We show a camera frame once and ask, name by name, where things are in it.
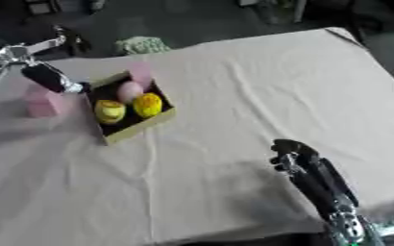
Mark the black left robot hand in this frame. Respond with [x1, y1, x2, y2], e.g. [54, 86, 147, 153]
[18, 24, 93, 95]

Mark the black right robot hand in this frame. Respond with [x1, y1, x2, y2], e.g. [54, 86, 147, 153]
[267, 138, 360, 223]

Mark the tan cardboard box black inside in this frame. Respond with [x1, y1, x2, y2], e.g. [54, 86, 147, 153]
[83, 70, 179, 147]

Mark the pink cube block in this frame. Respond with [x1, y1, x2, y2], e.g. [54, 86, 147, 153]
[23, 84, 69, 119]

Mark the dark chair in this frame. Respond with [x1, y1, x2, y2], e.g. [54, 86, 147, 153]
[20, 0, 64, 16]

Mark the yellow-green toy fruit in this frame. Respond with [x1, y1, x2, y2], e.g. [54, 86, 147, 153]
[92, 99, 129, 126]

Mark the pink toy egg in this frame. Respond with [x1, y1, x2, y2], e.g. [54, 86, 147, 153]
[114, 80, 147, 105]

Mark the pink tall block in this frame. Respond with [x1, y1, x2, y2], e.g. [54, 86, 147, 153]
[126, 61, 156, 91]

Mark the green white patterned bag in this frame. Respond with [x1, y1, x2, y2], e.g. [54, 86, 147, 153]
[112, 36, 172, 56]

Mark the yellow round toy fruit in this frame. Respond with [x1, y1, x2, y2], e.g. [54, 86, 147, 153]
[131, 92, 165, 119]

